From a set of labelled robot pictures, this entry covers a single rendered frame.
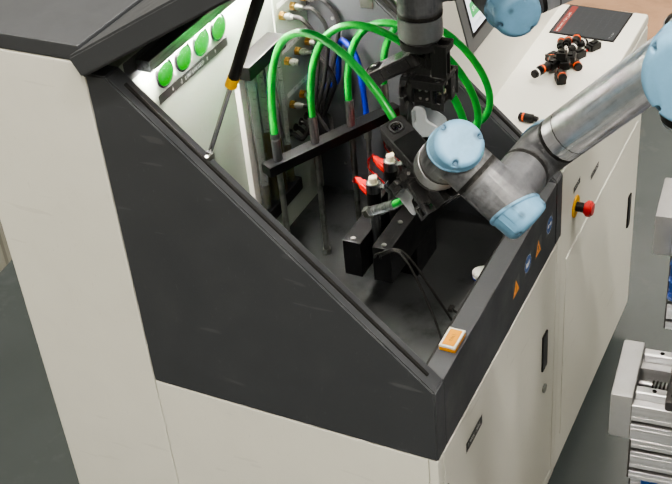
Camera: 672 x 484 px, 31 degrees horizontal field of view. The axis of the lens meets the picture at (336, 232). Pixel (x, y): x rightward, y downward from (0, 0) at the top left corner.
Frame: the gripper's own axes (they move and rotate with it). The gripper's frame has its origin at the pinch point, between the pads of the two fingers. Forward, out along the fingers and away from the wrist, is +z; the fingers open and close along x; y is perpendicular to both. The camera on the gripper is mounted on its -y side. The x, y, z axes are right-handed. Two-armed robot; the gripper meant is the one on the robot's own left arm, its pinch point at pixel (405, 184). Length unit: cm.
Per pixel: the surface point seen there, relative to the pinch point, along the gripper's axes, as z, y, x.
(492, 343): 22.0, 31.6, 3.8
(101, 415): 55, 3, -64
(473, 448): 28, 46, -9
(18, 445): 148, -8, -91
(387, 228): 27.9, 2.7, 0.1
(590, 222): 69, 23, 52
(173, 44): -3.1, -39.8, -21.5
